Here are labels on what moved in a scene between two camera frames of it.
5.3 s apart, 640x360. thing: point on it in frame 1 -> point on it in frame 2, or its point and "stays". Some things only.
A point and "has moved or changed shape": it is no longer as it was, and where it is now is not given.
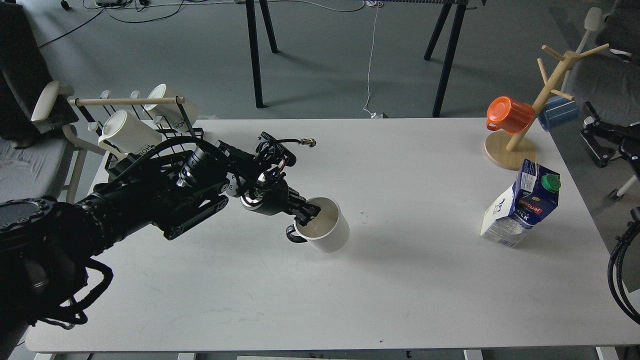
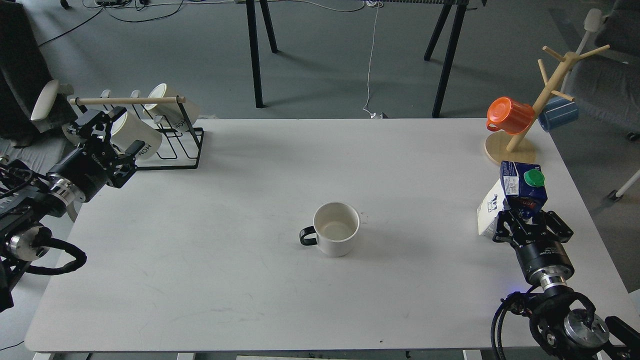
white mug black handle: [327, 231] has moved or changed shape
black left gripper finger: [309, 209] -> [99, 120]
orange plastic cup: [509, 115] stays
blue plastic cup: [558, 111] stays
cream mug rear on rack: [170, 114] stays
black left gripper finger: [303, 219] -> [129, 156]
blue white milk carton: [530, 200] has moved or changed shape
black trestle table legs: [461, 4] stays
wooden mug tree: [512, 151] stays
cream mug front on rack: [127, 134] stays
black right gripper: [629, 141] -> [545, 258]
